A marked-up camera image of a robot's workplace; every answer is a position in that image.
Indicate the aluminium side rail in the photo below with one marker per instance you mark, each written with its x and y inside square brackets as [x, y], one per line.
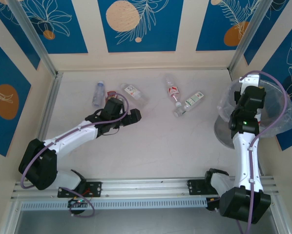
[50, 104]

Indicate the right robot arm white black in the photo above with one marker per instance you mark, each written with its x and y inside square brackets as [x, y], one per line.
[243, 158]

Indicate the clear bottle blue cap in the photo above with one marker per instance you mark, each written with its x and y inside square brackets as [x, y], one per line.
[98, 95]

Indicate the clear bottle red cap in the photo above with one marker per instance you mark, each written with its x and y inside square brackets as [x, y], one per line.
[111, 93]

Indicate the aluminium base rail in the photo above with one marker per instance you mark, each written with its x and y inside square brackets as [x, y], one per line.
[141, 187]

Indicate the aluminium frame post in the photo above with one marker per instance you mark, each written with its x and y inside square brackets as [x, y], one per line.
[36, 41]
[246, 36]

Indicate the grey metal mesh bin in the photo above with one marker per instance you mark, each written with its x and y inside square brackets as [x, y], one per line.
[221, 136]

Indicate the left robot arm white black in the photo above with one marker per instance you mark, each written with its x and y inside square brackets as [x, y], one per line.
[70, 136]

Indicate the clear bottle red white label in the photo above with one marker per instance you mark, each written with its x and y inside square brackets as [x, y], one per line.
[172, 90]

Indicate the small bottle green white label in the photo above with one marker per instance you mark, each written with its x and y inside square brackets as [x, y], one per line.
[192, 100]

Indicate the square clear bottle white label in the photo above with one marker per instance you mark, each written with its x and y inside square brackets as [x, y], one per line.
[133, 91]

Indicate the small circuit board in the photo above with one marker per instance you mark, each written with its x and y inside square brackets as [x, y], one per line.
[78, 201]
[212, 201]

